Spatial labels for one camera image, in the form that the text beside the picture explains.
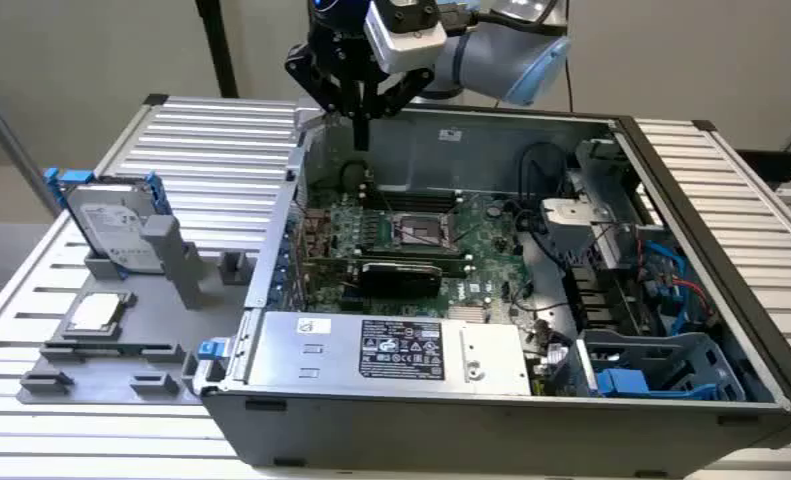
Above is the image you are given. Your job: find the CPU socket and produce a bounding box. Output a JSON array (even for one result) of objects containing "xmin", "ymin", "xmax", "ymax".
[{"xmin": 384, "ymin": 212, "xmax": 463, "ymax": 249}]

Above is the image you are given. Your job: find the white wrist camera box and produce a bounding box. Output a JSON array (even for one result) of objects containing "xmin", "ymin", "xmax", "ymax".
[{"xmin": 363, "ymin": 0, "xmax": 448, "ymax": 75}]

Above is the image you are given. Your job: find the silver power supply unit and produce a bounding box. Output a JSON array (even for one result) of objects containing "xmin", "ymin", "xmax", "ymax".
[{"xmin": 245, "ymin": 310, "xmax": 551, "ymax": 397}]

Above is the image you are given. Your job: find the silver CPU chip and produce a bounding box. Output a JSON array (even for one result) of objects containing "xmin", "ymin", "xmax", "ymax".
[{"xmin": 67, "ymin": 293, "xmax": 135, "ymax": 332}]

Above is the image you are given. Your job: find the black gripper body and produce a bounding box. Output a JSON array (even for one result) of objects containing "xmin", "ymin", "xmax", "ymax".
[{"xmin": 305, "ymin": 0, "xmax": 387, "ymax": 89}]

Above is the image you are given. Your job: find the thin black wire loop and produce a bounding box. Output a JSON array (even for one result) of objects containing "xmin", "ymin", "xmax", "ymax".
[{"xmin": 518, "ymin": 142, "xmax": 574, "ymax": 236}]

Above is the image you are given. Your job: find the black camera cable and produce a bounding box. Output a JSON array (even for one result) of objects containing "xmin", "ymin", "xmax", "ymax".
[{"xmin": 444, "ymin": 0, "xmax": 570, "ymax": 39}]

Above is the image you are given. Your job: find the green motherboard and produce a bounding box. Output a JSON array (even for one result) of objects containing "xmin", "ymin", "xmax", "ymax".
[{"xmin": 285, "ymin": 192, "xmax": 556, "ymax": 351}]

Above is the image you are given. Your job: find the black ribbed fan shroud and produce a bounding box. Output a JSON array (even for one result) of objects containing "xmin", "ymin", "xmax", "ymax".
[{"xmin": 563, "ymin": 264, "xmax": 654, "ymax": 335}]

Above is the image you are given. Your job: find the black graphics card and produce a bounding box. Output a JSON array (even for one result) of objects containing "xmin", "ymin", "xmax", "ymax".
[{"xmin": 300, "ymin": 254, "xmax": 467, "ymax": 297}]

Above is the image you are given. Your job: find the red wire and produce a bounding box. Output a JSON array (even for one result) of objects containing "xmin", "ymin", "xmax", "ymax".
[{"xmin": 674, "ymin": 279, "xmax": 716, "ymax": 326}]

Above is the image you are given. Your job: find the silver metal drive cage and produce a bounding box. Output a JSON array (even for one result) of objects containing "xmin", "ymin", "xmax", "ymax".
[{"xmin": 539, "ymin": 138, "xmax": 667, "ymax": 274}]

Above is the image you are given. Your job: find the black RAM slot bank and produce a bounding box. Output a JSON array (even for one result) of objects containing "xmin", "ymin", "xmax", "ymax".
[
  {"xmin": 374, "ymin": 188, "xmax": 460, "ymax": 211},
  {"xmin": 360, "ymin": 247, "xmax": 470, "ymax": 263}
]

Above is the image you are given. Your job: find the grey parts rack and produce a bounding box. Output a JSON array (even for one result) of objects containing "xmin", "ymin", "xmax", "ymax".
[{"xmin": 17, "ymin": 217, "xmax": 263, "ymax": 407}]

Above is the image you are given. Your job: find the grey plastic disk bay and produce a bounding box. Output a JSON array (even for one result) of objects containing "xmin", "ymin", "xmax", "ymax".
[{"xmin": 571, "ymin": 328, "xmax": 748, "ymax": 402}]

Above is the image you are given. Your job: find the open black PC case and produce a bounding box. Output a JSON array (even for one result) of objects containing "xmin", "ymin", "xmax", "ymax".
[{"xmin": 197, "ymin": 97, "xmax": 791, "ymax": 469}]

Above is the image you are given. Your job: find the blue data wire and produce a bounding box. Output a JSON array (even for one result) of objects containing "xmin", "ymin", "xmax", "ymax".
[{"xmin": 640, "ymin": 239, "xmax": 716, "ymax": 351}]

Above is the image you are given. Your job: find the aluminium frame post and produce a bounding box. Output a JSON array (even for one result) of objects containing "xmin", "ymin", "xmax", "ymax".
[{"xmin": 0, "ymin": 69, "xmax": 60, "ymax": 216}]

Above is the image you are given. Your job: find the black stand pole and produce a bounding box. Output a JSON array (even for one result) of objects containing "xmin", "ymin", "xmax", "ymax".
[{"xmin": 193, "ymin": 0, "xmax": 240, "ymax": 99}]

